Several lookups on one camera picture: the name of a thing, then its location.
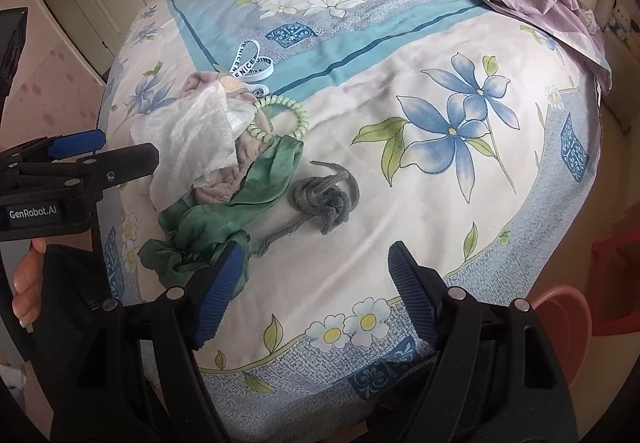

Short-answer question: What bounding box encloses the beige pink cloth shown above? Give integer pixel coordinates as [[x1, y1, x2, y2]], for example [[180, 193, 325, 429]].
[[180, 71, 268, 204]]

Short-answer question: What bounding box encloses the green spiral hair tie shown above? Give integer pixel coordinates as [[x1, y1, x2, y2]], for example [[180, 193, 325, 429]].
[[246, 94, 312, 144]]

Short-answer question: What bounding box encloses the cream nightstand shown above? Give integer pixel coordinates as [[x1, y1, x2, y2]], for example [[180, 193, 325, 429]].
[[604, 12, 639, 131]]

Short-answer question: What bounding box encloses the green satin cloth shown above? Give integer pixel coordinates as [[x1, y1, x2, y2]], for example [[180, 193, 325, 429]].
[[138, 135, 304, 288]]

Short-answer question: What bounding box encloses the red plastic stool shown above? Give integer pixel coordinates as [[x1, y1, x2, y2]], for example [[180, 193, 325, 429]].
[[587, 203, 639, 312]]

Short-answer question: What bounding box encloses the pink plastic bucket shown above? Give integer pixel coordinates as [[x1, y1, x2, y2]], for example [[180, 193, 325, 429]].
[[532, 285, 592, 388]]

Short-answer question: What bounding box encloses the grey knotted cord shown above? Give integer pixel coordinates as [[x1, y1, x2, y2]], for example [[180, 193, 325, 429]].
[[249, 159, 362, 257]]

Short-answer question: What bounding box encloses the white printed ribbon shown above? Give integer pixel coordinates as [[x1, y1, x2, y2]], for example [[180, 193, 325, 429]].
[[229, 39, 274, 83]]

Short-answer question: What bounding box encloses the left hand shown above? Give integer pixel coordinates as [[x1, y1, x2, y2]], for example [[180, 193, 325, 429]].
[[12, 238, 47, 328]]

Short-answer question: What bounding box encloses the floral bedspread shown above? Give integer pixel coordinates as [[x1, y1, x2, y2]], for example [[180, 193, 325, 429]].
[[100, 0, 603, 442]]

